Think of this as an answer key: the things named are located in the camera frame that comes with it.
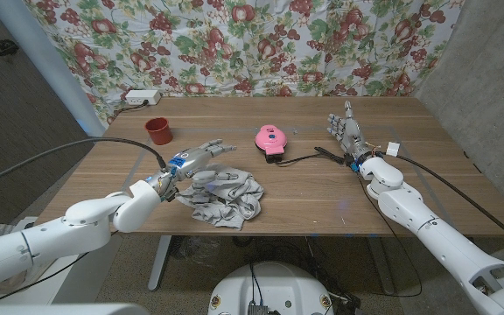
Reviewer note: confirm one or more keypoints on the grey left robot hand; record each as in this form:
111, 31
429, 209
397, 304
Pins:
191, 159

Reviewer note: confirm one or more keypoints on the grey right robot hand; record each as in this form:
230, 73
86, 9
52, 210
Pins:
352, 133

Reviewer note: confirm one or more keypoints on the grey shirt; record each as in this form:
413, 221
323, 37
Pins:
234, 201

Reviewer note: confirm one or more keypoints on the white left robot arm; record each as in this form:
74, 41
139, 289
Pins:
59, 236

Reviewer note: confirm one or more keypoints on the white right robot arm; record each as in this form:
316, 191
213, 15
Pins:
440, 245

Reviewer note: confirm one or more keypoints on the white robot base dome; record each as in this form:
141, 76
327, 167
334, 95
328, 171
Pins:
269, 289

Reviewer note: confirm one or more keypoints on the red cup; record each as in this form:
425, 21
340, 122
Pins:
159, 130

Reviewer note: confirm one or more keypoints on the pink toy waffle maker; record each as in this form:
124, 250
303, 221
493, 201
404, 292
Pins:
270, 139

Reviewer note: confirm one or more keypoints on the white power strip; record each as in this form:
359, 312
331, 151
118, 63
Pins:
142, 97

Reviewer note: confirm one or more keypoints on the white table leg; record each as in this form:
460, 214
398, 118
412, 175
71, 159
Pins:
159, 262
381, 262

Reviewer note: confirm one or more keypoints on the floral fruit print backdrop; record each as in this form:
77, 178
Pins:
243, 48

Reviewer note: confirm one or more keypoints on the pale blue pillar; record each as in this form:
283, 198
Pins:
46, 61

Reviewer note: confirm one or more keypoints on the white robot torso edge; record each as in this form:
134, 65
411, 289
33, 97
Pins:
59, 310

